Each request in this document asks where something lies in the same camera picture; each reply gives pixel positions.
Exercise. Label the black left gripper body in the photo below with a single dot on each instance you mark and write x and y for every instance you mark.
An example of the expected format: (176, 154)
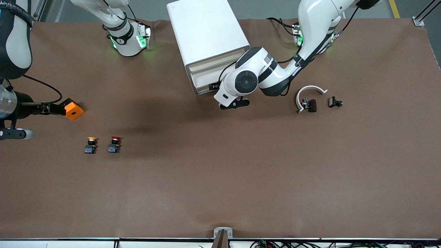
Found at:
(216, 86)

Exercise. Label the aluminium frame strut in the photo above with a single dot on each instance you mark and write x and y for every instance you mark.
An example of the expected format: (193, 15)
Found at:
(418, 22)
(39, 8)

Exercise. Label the orange button housing box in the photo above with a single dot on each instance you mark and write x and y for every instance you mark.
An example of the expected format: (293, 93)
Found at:
(74, 112)

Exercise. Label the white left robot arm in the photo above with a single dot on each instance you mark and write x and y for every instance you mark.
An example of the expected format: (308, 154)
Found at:
(246, 82)

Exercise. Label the white plastic drawer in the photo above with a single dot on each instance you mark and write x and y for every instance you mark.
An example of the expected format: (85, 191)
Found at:
(206, 65)
(203, 84)

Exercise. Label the small black switch component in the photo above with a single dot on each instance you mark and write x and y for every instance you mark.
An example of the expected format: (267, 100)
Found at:
(332, 102)

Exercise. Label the grey metal bracket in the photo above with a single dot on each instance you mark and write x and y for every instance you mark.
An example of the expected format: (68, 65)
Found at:
(217, 234)

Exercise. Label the white curved plastic piece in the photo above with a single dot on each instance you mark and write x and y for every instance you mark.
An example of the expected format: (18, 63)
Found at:
(310, 87)

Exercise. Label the brown table cover mat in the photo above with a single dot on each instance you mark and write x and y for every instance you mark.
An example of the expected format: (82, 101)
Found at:
(220, 172)

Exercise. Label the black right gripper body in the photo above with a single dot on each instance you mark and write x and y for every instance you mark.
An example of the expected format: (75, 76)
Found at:
(24, 104)

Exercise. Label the red push button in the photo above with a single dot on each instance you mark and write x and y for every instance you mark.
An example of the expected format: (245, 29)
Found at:
(113, 148)

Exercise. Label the brown camera post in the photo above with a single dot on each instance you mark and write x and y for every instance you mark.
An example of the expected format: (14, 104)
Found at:
(221, 241)

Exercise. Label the yellow push button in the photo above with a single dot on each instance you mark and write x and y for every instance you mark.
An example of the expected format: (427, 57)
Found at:
(91, 148)

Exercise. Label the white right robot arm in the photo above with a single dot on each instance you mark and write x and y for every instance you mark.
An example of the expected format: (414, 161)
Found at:
(127, 46)

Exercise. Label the white drawer cabinet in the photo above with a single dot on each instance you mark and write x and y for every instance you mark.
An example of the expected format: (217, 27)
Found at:
(203, 31)

